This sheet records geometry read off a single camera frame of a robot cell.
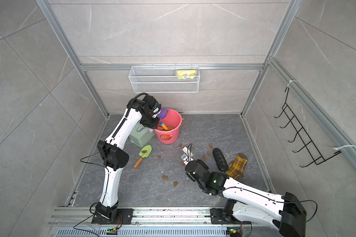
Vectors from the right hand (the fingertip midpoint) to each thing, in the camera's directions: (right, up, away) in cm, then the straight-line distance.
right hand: (193, 162), depth 79 cm
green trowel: (-29, +4, +21) cm, 36 cm away
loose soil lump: (-17, -11, +7) cm, 21 cm away
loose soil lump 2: (-7, +6, +23) cm, 25 cm away
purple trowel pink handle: (-19, +27, +14) cm, 36 cm away
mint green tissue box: (-33, +13, +16) cm, 39 cm away
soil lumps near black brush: (+12, +1, +19) cm, 23 cm away
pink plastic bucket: (-12, +23, +20) cm, 33 cm away
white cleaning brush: (-5, +5, -12) cm, 14 cm away
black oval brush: (+18, -2, +12) cm, 22 cm away
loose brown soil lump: (-10, -14, +6) cm, 18 cm away
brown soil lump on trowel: (-32, +2, +20) cm, 38 cm away
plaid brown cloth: (+28, -7, +12) cm, 31 cm away
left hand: (-22, +20, +10) cm, 32 cm away
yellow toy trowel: (-18, +20, +14) cm, 30 cm away
